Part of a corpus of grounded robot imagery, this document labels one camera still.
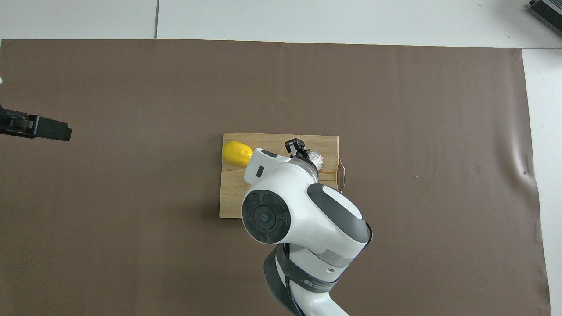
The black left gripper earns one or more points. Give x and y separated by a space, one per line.
12 123

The clear crinkled plastic cup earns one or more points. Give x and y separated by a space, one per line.
317 160

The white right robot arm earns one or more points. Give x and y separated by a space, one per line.
303 210

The yellow lemon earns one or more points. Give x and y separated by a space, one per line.
236 153

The wooden cutting board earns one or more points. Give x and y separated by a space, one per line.
232 193

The brown paper table mat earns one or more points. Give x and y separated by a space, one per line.
175 79

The grey ribbed metal device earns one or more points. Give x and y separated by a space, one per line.
549 9

